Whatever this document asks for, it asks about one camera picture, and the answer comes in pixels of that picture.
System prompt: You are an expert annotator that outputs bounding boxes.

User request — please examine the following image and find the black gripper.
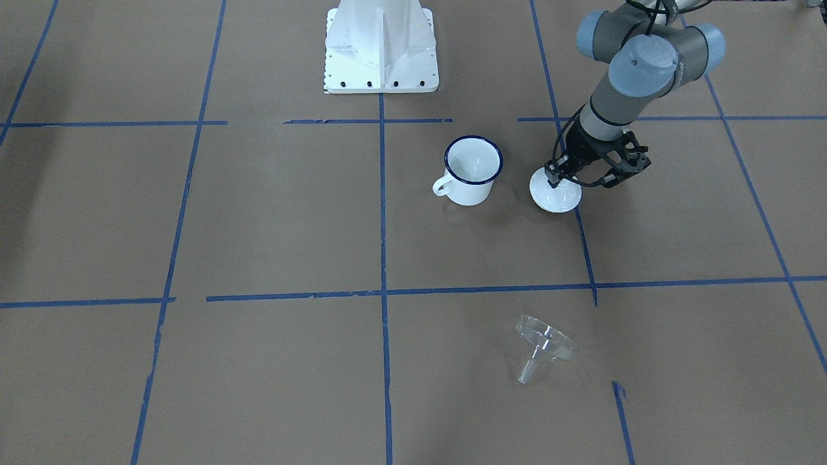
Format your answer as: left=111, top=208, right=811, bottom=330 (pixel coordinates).
left=544, top=123, right=614, bottom=189

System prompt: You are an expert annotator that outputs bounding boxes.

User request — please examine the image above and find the clear glass funnel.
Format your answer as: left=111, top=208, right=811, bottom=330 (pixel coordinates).
left=515, top=315, right=577, bottom=385

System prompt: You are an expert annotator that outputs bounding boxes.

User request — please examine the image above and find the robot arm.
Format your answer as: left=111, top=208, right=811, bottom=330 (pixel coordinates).
left=544, top=1, right=726, bottom=189

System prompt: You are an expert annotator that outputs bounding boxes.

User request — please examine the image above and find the white enamel mug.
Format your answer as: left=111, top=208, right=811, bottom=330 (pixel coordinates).
left=432, top=135, right=504, bottom=206

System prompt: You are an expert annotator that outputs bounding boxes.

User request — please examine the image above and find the white camera stand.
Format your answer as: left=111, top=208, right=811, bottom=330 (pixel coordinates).
left=323, top=1, right=440, bottom=94

